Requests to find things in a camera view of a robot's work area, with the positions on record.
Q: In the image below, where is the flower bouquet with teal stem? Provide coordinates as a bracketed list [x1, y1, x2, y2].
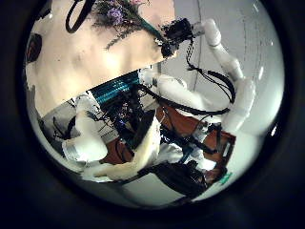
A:
[90, 0, 166, 52]

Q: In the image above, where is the clear glass vase dark base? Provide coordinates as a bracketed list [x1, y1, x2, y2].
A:
[24, 0, 97, 65]

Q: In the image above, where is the green exit sign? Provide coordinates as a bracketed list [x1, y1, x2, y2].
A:
[218, 171, 234, 185]

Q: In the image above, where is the black braided cable loom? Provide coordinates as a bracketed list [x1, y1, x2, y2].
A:
[185, 37, 237, 117]

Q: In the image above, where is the white whiteboard wall panel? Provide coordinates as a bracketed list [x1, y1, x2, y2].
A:
[158, 0, 285, 135]

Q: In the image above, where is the teal aluminium frame rail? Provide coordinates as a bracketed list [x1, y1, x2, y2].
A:
[90, 71, 141, 106]

